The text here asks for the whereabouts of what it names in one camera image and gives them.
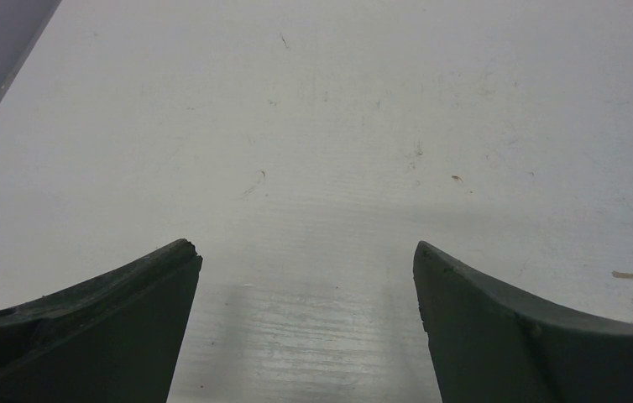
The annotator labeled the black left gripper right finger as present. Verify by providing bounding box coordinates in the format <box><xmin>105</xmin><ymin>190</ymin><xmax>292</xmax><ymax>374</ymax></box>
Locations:
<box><xmin>413</xmin><ymin>241</ymin><xmax>633</xmax><ymax>402</ymax></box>

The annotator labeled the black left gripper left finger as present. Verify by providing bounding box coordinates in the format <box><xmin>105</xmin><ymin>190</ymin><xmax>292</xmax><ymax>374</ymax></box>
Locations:
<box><xmin>0</xmin><ymin>239</ymin><xmax>202</xmax><ymax>402</ymax></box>

